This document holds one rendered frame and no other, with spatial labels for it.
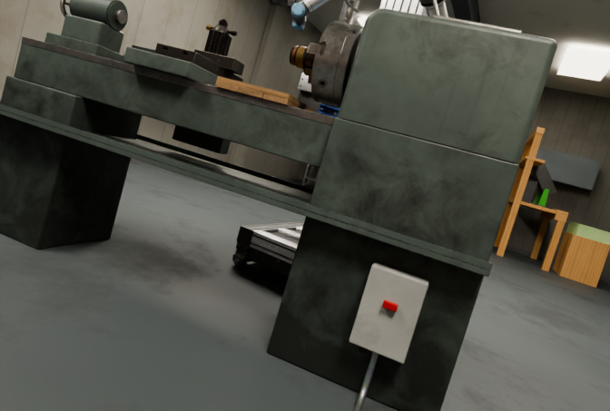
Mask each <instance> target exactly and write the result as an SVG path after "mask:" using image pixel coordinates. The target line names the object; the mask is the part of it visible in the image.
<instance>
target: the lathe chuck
mask: <svg viewBox="0 0 610 411"><path fill-rule="evenodd" d="M354 26H355V25H354V24H346V23H342V22H337V21H333V22H331V23H330V24H329V25H328V26H327V27H326V29H325V30H324V32H323V34H322V36H321V38H320V44H323V43H326V45H327V46H326V49H325V52H324V54H323V55H319V54H318V53H315V58H314V62H313V67H312V74H311V92H312V96H313V99H314V100H315V102H317V103H323V104H327V105H330V106H334V107H337V106H336V105H335V103H334V81H335V74H336V70H337V65H338V61H339V56H340V52H341V49H342V46H343V45H344V42H345V40H346V38H347V36H348V34H349V31H350V30H351V29H352V28H353V27H354ZM320 79H323V80H325V81H326V83H327V85H326V87H320V86H319V80H320Z"/></svg>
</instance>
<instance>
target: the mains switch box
mask: <svg viewBox="0 0 610 411"><path fill-rule="evenodd" d="M427 290H428V280H427V279H423V278H421V277H418V276H415V275H412V274H409V273H407V272H405V271H402V270H399V269H394V268H392V267H390V266H387V265H384V264H381V263H378V262H374V264H373V265H372V266H371V269H370V272H369V277H368V280H367V283H366V286H365V289H364V292H363V295H362V299H361V302H360V304H359V310H358V313H357V316H356V319H355V322H354V325H353V328H352V331H351V334H350V337H349V342H350V343H353V344H355V345H358V346H360V347H364V348H365V349H368V350H370V351H372V354H371V358H370V361H369V365H368V369H367V372H366V375H365V377H364V380H363V384H362V387H361V390H360V392H359V397H358V400H357V403H356V405H355V408H354V410H353V411H361V410H362V407H363V404H364V401H365V398H366V395H367V393H368V390H369V384H370V381H371V379H372V376H373V372H374V369H375V366H376V364H377V361H378V357H379V355H382V356H384V357H388V358H390V359H393V360H395V361H398V362H399V363H402V364H404V363H405V360H406V357H407V353H408V349H409V346H410V343H411V339H412V337H413V334H414V331H415V328H416V325H417V322H418V317H419V314H420V311H421V308H422V305H423V302H424V299H425V296H426V294H427Z"/></svg>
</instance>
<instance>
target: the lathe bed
mask: <svg viewBox="0 0 610 411"><path fill-rule="evenodd" d="M21 43H22V44H21V48H20V52H19V56H18V60H17V64H16V68H15V75H14V77H15V78H19V79H22V80H25V81H28V82H31V83H37V84H40V85H43V86H46V87H49V88H53V89H55V90H58V91H62V92H65V93H70V94H73V95H77V96H80V97H83V98H86V99H89V100H92V101H96V102H98V103H104V104H107V105H111V106H113V107H116V108H120V109H123V110H125V111H129V112H132V113H138V114H140V115H143V116H147V117H150V118H153V119H156V120H159V121H163V122H167V123H171V124H174V125H177V126H181V127H183V128H187V129H190V130H193V131H196V132H201V133H205V134H208V135H210V136H214V137H217V138H221V139H223V140H226V141H230V142H235V143H238V144H241V145H244V146H248V147H251V148H253V149H257V150H260V151H264V152H268V153H272V154H275V155H278V156H281V157H284V158H287V159H291V160H294V161H299V162H302V163H306V164H308V165H311V166H315V167H318V168H320V166H321V162H322V159H323V155H324V152H325V149H326V146H327V143H328V139H329V137H330V131H331V127H332V124H333V121H334V117H330V116H327V115H323V114H320V113H314V112H310V111H306V110H302V109H300V108H296V107H292V106H288V105H285V104H281V103H276V102H272V101H268V100H264V99H261V98H257V97H254V96H250V95H247V94H243V93H236V92H234V91H230V90H226V89H222V88H219V87H215V86H212V85H208V84H205V83H198V82H195V81H192V80H188V79H184V78H181V77H177V76H173V75H170V74H167V73H160V72H156V71H153V70H150V69H146V68H142V67H139V66H135V65H131V64H126V63H122V62H118V61H115V60H111V59H107V58H104V57H101V56H97V55H93V54H87V53H84V52H80V51H76V50H73V49H69V48H65V47H62V46H59V45H55V44H49V43H45V42H42V41H38V40H35V39H31V38H27V37H23V38H22V42H21Z"/></svg>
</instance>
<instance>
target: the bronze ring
mask: <svg viewBox="0 0 610 411"><path fill-rule="evenodd" d="M305 48H308V47H305V46H301V47H299V46H293V47H292V49H291V51H290V64H292V65H295V66H297V67H299V68H302V69H303V70H305V67H310V68H312V67H313V62H309V61H304V60H303V58H302V56H303V54H304V50H305Z"/></svg>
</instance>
